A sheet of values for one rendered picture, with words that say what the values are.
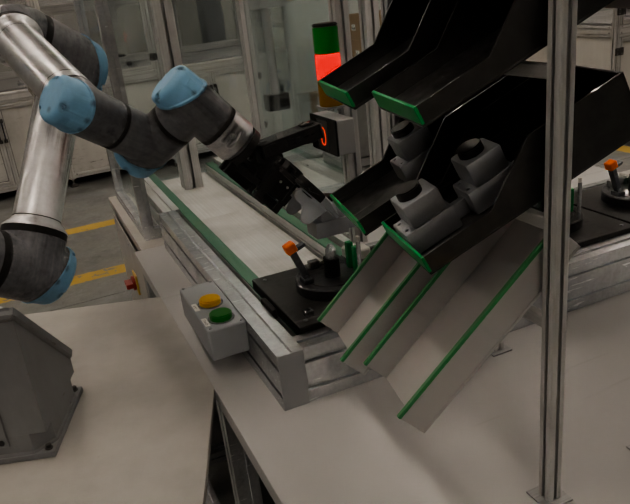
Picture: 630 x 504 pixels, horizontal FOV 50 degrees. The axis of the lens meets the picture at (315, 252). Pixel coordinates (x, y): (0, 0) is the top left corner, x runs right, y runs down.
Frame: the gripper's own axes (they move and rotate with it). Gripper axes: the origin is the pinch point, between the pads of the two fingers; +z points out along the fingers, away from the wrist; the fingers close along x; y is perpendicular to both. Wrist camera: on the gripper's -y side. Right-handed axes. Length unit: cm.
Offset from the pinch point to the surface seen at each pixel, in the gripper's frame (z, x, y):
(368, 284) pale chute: 2.2, 21.3, 7.1
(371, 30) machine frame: 16, -78, -55
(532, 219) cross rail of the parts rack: -6, 49, -9
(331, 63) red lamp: -10.1, -16.5, -22.6
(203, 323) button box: -4.1, -1.5, 29.8
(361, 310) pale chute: 3.5, 22.3, 10.8
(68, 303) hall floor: 53, -264, 107
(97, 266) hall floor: 66, -311, 91
